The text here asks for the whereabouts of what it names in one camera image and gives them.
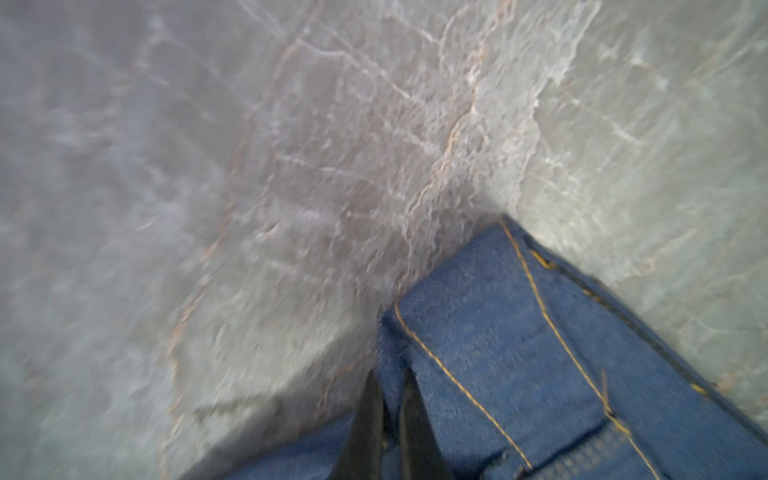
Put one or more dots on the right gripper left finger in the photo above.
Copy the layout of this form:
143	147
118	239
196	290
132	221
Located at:
361	456

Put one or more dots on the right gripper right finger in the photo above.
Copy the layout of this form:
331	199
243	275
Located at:
420	456

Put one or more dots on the dark blue denim trousers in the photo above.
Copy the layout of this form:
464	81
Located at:
529	369

